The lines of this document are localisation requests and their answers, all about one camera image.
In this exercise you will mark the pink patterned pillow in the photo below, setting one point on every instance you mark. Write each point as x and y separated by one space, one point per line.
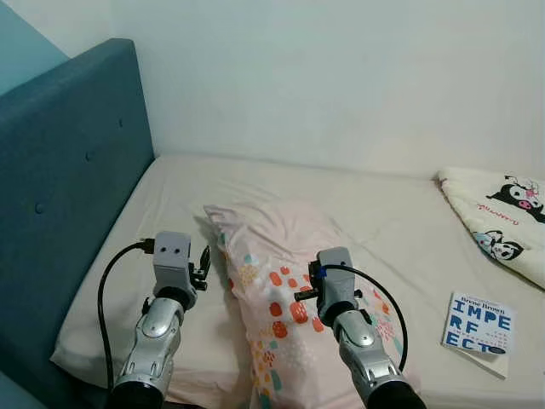
272 247

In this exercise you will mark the white book blue letters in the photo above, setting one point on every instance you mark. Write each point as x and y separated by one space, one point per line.
477 324

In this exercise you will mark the mattress with cream sheet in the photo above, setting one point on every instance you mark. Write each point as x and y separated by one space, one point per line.
383 221

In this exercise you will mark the blue upholstered headboard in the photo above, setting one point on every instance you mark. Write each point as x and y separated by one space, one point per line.
68 170

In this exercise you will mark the cream cartoon print blanket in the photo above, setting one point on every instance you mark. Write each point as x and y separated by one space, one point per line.
485 213

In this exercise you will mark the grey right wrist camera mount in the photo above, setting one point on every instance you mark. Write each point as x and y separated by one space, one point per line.
334 281

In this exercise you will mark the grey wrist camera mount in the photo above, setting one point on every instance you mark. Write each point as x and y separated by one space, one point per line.
170 264
334 281

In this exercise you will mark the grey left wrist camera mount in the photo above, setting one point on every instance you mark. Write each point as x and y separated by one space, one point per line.
170 264

